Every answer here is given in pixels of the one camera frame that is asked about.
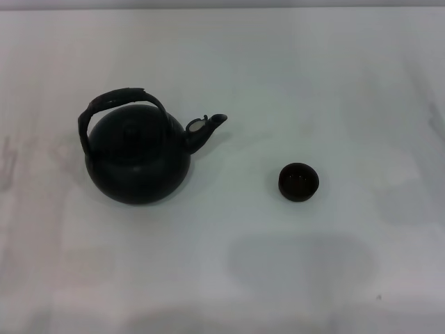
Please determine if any black round teapot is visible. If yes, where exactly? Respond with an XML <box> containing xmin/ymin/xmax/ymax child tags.
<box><xmin>76</xmin><ymin>86</ymin><xmax>229</xmax><ymax>206</ymax></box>

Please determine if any small dark teacup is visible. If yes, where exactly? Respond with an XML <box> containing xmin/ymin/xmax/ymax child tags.
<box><xmin>277</xmin><ymin>161</ymin><xmax>320</xmax><ymax>202</ymax></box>

